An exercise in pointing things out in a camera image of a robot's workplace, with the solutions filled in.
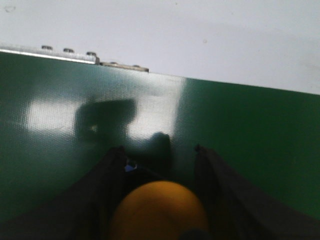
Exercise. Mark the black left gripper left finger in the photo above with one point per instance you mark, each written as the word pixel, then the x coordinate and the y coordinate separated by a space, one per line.
pixel 82 212

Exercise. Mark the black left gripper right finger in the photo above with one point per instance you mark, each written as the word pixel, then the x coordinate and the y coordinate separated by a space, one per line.
pixel 237 209

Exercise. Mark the green conveyor belt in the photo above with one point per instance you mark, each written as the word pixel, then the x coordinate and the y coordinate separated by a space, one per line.
pixel 59 118

